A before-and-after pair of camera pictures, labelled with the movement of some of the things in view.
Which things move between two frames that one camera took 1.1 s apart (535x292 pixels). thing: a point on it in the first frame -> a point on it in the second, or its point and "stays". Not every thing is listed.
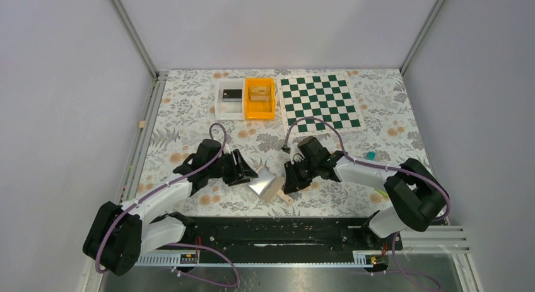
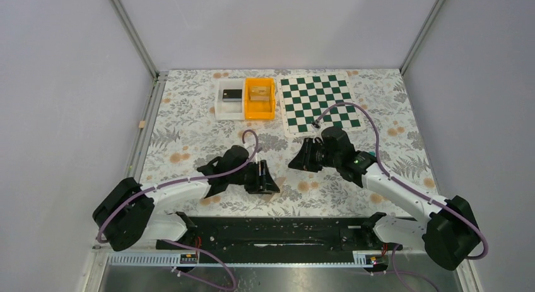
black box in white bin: [232, 95] stays
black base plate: [282, 236] stays
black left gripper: [236, 168] -> [257, 178]
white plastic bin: [234, 110] stays
